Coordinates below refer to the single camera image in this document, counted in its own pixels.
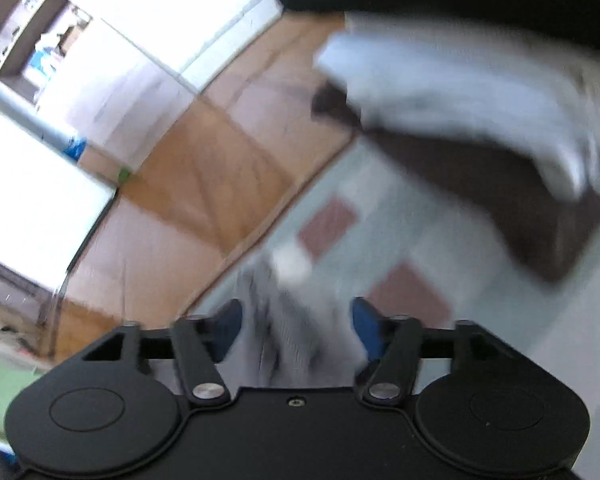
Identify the patterned play mat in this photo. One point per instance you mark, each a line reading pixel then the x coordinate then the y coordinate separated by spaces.
pixel 367 229

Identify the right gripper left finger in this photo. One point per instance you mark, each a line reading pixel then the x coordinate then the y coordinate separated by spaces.
pixel 201 343

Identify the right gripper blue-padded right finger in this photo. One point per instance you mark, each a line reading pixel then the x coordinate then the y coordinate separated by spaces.
pixel 392 348

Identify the white striped garment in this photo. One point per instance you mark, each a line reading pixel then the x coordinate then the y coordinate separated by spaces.
pixel 290 337

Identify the person's right hand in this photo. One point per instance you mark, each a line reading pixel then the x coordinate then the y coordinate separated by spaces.
pixel 432 76

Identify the cardboard box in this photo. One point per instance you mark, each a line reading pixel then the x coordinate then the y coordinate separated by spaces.
pixel 103 166

